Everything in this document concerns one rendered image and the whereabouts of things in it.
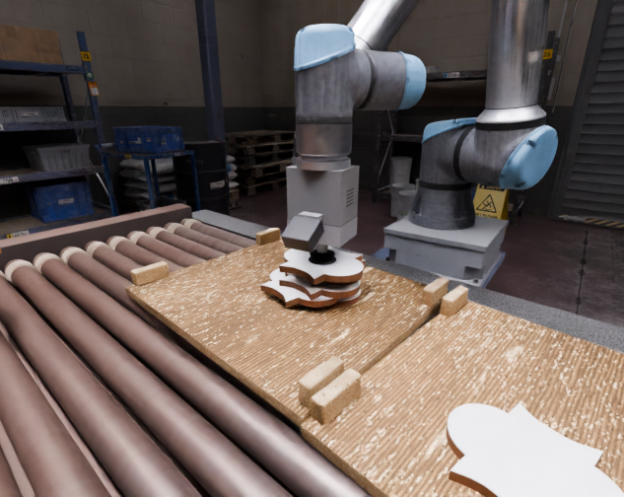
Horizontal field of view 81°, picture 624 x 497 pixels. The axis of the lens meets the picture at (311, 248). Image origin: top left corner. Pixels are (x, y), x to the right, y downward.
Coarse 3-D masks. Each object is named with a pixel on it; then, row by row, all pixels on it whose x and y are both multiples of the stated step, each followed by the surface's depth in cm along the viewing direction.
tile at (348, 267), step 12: (288, 252) 58; (300, 252) 58; (336, 252) 58; (348, 252) 58; (288, 264) 54; (300, 264) 54; (312, 264) 54; (336, 264) 54; (348, 264) 54; (360, 264) 54; (312, 276) 50; (324, 276) 51; (336, 276) 50; (348, 276) 51; (360, 276) 52
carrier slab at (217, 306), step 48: (144, 288) 60; (192, 288) 60; (240, 288) 60; (384, 288) 60; (192, 336) 48; (240, 336) 48; (288, 336) 48; (336, 336) 48; (384, 336) 48; (288, 384) 39
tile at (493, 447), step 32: (480, 416) 34; (512, 416) 34; (480, 448) 31; (512, 448) 31; (544, 448) 31; (576, 448) 31; (480, 480) 28; (512, 480) 28; (544, 480) 28; (576, 480) 28; (608, 480) 28
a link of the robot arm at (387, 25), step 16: (368, 0) 60; (384, 0) 59; (400, 0) 59; (416, 0) 62; (368, 16) 59; (384, 16) 59; (400, 16) 60; (368, 32) 58; (384, 32) 60; (368, 48) 59; (384, 48) 62
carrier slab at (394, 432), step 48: (432, 336) 48; (480, 336) 48; (528, 336) 48; (384, 384) 39; (432, 384) 39; (480, 384) 39; (528, 384) 39; (576, 384) 39; (336, 432) 33; (384, 432) 33; (432, 432) 33; (576, 432) 33; (384, 480) 29; (432, 480) 29
